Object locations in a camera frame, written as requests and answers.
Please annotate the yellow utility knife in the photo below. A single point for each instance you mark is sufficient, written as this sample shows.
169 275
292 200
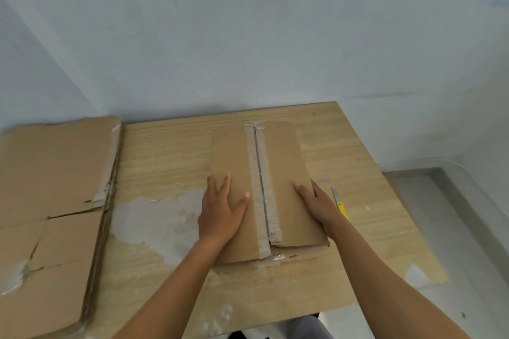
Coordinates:
341 207

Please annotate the person's right forearm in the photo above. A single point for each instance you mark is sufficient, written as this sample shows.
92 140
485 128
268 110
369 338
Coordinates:
381 291

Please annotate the person's right hand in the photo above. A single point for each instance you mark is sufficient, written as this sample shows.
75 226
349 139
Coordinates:
322 211

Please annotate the person's grey trousers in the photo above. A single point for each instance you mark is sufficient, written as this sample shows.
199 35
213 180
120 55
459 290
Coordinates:
302 328

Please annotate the person's left hand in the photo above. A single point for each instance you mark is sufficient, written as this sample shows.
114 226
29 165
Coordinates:
218 219

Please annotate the light wooden table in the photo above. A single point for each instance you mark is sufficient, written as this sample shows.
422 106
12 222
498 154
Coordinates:
167 152

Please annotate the person's left forearm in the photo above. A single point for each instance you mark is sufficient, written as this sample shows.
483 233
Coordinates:
167 295

